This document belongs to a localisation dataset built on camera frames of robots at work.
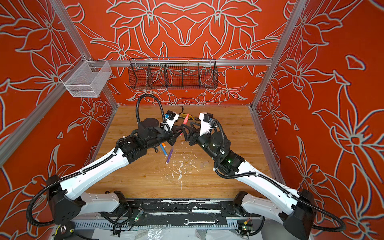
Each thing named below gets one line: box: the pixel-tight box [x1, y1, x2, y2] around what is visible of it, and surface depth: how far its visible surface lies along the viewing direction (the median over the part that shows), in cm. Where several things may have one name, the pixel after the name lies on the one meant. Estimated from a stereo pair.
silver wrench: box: [184, 219, 219, 225], surface depth 71 cm
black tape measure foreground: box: [54, 221, 76, 240], surface depth 67 cm
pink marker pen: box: [183, 113, 190, 125], surface depth 68 cm
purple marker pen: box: [165, 145, 174, 164], surface depth 94 cm
